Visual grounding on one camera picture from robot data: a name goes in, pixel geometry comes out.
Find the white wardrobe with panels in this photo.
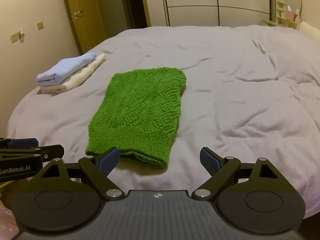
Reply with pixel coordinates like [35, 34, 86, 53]
[143, 0, 274, 27]

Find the folded light blue garment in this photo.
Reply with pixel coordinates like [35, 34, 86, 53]
[36, 52, 97, 86]

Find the white bed duvet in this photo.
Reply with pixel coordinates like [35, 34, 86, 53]
[7, 25, 319, 217]

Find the white shelf with items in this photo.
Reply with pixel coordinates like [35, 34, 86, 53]
[263, 0, 301, 29]

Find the wall power socket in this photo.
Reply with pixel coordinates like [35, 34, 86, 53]
[10, 30, 25, 43]

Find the green knitted sweater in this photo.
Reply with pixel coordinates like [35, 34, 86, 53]
[86, 67, 187, 168]

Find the wall light switch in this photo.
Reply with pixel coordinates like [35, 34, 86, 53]
[37, 22, 44, 30]

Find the brown wooden door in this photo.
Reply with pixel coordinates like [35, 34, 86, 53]
[67, 0, 106, 53]

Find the folded cream white garment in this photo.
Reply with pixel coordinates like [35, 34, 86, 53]
[38, 53, 106, 94]

